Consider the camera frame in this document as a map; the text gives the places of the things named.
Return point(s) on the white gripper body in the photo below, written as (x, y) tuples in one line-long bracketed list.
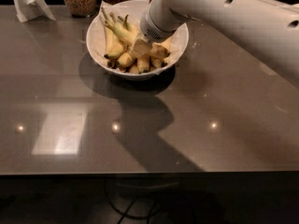
[(151, 27)]

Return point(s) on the white ceramic bowl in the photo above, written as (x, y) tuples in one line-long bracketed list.
[(96, 41)]

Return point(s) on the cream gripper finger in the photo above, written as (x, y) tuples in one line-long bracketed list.
[(139, 46)]

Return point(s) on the yellow banana centre-left lower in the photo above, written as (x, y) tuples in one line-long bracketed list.
[(125, 31)]

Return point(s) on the long top yellow banana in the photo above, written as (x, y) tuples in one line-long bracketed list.
[(157, 50)]

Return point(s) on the yellow banana upright centre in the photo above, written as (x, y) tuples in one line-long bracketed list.
[(143, 64)]

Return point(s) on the yellow banana left side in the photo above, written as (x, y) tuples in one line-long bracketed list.
[(114, 48)]

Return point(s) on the yellow banana upright right-centre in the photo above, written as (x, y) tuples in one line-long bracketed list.
[(157, 63)]

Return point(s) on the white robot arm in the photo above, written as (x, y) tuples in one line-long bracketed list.
[(267, 29)]

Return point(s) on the yellow banana far right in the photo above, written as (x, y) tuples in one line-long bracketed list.
[(167, 43)]

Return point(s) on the white paper stand left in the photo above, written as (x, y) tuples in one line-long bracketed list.
[(30, 9)]

